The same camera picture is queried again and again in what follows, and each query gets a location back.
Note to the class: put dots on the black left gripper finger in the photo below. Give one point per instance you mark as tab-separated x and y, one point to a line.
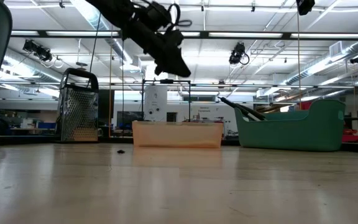
174	67

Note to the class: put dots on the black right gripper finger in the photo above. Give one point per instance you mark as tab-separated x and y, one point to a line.
304	6

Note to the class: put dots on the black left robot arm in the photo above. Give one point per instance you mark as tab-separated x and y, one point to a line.
110	9

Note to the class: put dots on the black overhead bar with lights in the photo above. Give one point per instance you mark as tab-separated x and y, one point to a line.
286	35

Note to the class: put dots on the white air vent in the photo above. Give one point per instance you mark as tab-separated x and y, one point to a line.
336	49

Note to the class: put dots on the black monitor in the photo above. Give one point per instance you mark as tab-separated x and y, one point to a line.
129	117

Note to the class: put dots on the black ceiling spotlight cluster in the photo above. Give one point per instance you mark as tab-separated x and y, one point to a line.
43	53

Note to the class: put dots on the blue storage bin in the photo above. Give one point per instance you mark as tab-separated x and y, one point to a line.
47	125

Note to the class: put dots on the red storage bin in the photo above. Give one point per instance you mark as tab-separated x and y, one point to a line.
353	137

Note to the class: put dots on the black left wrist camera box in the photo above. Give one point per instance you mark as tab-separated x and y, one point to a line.
155	14

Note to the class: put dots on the silver ventilation duct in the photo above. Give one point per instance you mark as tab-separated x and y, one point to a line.
117	46
309	73
26	67

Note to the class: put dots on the small black ceiling camera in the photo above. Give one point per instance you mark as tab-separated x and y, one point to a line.
357	59

